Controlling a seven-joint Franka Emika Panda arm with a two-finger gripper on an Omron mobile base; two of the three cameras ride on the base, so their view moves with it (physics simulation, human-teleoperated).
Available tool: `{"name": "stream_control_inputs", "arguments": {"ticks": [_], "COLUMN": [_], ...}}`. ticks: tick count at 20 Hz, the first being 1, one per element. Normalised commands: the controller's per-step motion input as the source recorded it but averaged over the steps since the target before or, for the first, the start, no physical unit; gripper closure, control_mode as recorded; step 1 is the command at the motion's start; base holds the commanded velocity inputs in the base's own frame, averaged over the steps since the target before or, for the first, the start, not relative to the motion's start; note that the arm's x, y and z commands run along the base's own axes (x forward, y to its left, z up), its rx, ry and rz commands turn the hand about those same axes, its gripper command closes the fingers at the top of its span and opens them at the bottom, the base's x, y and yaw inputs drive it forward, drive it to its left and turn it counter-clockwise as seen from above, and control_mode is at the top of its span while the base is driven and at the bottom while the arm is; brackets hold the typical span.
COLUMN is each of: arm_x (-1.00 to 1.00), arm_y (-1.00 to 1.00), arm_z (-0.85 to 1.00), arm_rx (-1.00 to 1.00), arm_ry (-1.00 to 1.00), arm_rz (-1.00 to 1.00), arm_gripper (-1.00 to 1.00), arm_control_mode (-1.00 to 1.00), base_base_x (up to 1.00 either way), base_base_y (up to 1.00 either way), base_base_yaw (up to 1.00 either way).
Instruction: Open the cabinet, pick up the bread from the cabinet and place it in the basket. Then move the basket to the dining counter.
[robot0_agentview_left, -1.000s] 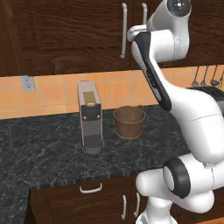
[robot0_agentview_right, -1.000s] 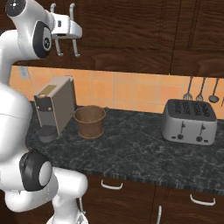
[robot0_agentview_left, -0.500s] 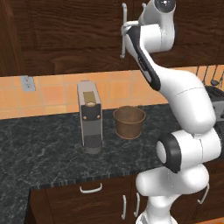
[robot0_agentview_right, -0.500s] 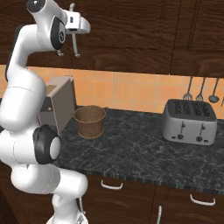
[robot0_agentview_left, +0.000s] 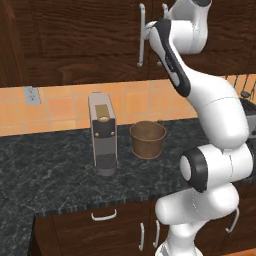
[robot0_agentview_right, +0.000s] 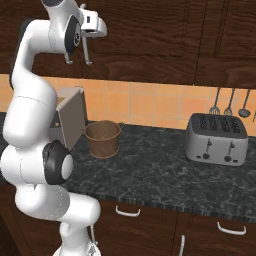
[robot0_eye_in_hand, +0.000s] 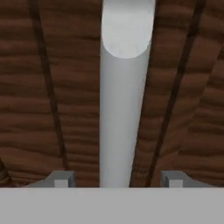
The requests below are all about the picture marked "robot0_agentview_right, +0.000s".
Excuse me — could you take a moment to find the white drawer handle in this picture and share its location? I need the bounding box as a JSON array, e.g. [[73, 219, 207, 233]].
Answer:
[[115, 204, 142, 218], [216, 221, 248, 237]]

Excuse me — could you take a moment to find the grey four-slot toaster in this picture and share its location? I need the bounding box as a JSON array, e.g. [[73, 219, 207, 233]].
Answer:
[[184, 112, 250, 167]]

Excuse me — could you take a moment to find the brown woven basket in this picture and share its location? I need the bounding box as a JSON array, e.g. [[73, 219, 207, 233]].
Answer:
[[81, 120, 125, 160]]

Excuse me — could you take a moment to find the dark wood upper cabinet door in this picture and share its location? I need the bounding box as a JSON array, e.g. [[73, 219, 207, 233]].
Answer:
[[77, 0, 198, 86], [0, 0, 80, 78], [195, 0, 256, 90]]

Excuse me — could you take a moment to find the hanging dark ladle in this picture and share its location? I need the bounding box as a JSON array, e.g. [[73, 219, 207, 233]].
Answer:
[[237, 88, 252, 119]]

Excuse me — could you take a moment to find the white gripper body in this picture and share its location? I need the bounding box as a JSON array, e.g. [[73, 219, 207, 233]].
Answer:
[[81, 17, 109, 38]]

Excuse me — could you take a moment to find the dark wood lower cabinet door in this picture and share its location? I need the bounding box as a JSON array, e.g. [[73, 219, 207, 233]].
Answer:
[[89, 229, 177, 256], [171, 238, 256, 256]]

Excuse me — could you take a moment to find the dark wood drawer front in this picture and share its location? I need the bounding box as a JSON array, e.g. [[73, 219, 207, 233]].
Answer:
[[175, 211, 256, 248], [94, 197, 180, 238]]

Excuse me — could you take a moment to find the silver upper cabinet handle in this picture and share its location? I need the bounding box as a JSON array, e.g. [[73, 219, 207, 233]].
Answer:
[[81, 34, 93, 66], [64, 50, 75, 66]]

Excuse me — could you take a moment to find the dark wood cabinet door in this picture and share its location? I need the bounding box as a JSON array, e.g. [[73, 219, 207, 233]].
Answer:
[[89, 229, 177, 256], [0, 0, 80, 78], [77, 0, 198, 86], [171, 238, 256, 256], [195, 0, 256, 90]]

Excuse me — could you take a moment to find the grey knife block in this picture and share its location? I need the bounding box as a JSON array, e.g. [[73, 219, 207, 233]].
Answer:
[[49, 86, 89, 152]]

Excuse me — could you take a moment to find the white lower cabinet handle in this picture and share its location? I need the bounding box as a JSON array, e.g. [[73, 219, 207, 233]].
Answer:
[[178, 234, 187, 256], [89, 224, 98, 248]]

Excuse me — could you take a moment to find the hanging slotted spatula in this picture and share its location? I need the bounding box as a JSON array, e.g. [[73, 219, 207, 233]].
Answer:
[[208, 87, 222, 116], [222, 87, 236, 117]]

